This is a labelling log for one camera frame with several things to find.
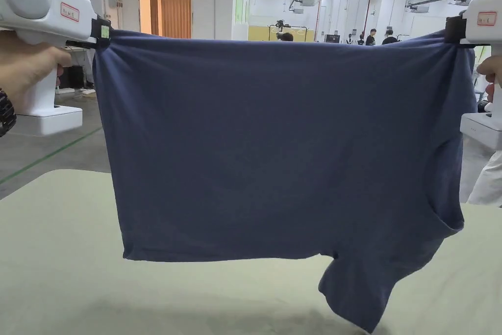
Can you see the group of people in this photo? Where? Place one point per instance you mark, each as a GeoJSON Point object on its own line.
{"type": "Point", "coordinates": [372, 37]}

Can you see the bed with pale green sheet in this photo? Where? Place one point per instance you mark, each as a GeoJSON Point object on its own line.
{"type": "Point", "coordinates": [59, 256]}

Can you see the dark blue shirt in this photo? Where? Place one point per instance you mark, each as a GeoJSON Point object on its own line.
{"type": "Point", "coordinates": [274, 146]}

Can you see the person's right hand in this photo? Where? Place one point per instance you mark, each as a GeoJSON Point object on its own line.
{"type": "Point", "coordinates": [492, 70]}

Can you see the person's left hand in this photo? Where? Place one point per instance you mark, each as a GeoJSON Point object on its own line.
{"type": "Point", "coordinates": [27, 60]}

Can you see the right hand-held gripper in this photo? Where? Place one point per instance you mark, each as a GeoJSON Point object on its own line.
{"type": "Point", "coordinates": [488, 17]}

